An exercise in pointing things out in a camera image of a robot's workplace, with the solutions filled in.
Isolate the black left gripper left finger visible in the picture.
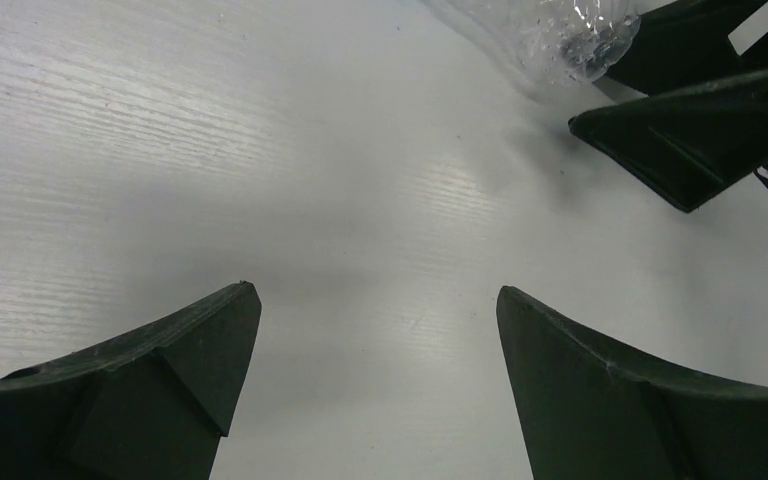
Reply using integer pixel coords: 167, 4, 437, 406
0, 282, 262, 479

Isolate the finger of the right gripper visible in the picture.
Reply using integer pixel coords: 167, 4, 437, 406
606, 0, 768, 95
569, 69, 768, 213

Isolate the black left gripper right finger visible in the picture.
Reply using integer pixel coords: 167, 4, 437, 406
496, 286, 768, 479

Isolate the clear bottle blue white label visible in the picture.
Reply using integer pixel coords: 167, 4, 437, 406
425, 0, 641, 87

